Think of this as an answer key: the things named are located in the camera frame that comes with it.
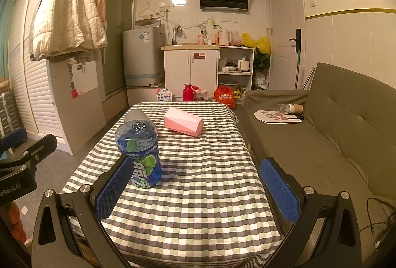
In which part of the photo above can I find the black door handle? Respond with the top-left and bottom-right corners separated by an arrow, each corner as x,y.
288,28 -> 302,53

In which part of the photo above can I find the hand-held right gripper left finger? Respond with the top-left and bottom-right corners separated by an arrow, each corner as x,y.
31,154 -> 134,268

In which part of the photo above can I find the blue plastic bottle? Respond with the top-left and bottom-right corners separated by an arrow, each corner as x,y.
115,120 -> 163,188

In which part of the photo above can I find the silver ribbed suitcase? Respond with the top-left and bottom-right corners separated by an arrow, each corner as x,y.
0,88 -> 24,138

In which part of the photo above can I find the yellow plastic bag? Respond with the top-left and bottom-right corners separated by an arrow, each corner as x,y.
241,33 -> 272,55

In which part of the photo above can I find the red shopping bag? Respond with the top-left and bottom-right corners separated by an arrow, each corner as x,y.
214,86 -> 236,109

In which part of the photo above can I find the metal faucet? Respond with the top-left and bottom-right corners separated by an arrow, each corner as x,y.
171,26 -> 183,46

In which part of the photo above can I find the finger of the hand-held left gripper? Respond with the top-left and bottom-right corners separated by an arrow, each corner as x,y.
0,134 -> 59,171
0,127 -> 28,153

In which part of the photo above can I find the white quilted jacket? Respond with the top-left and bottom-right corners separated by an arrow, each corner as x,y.
31,0 -> 109,61

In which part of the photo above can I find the white printed packet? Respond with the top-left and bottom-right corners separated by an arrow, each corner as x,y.
156,88 -> 173,102

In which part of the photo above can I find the wire clothes hanger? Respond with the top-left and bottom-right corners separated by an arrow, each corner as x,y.
138,2 -> 163,19

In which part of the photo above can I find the orange round object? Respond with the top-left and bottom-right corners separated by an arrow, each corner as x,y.
8,203 -> 28,244

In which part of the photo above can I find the checkered tablecloth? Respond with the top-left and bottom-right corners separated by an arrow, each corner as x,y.
60,102 -> 285,268

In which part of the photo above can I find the white door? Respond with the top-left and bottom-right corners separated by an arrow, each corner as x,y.
268,0 -> 306,91

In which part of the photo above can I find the black cable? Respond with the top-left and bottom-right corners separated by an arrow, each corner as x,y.
367,197 -> 394,235

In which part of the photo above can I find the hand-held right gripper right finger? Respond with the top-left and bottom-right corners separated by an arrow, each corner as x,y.
259,157 -> 362,268

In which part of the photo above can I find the white washing machine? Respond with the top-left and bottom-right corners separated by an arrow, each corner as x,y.
123,23 -> 165,88

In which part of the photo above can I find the red thermos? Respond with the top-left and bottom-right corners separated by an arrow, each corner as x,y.
183,84 -> 196,102

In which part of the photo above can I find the pink tissue box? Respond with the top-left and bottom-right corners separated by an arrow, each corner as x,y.
164,107 -> 204,137

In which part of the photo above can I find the pink garment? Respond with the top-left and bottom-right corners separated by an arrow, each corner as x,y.
91,0 -> 107,24

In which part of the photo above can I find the green plant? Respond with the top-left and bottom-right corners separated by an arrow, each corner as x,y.
254,50 -> 271,74

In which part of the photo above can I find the white electric kettle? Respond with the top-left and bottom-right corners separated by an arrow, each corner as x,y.
218,29 -> 232,46

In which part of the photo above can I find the olive green sofa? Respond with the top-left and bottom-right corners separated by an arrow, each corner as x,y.
244,62 -> 396,262

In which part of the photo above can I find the white louvered wardrobe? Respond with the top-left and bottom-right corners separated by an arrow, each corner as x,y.
6,0 -> 107,156

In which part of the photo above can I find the grey cylinder cup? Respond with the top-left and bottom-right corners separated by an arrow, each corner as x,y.
123,109 -> 154,132

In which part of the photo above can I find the white open shelf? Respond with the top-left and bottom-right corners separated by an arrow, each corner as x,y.
217,46 -> 256,101

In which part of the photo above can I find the grey plastic basin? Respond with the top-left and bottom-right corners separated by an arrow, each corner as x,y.
218,80 -> 239,94

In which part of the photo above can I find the white sink cabinet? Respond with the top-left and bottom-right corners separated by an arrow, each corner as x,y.
161,45 -> 220,103

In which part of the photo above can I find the frosted glass door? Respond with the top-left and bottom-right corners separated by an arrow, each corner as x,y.
103,0 -> 137,98

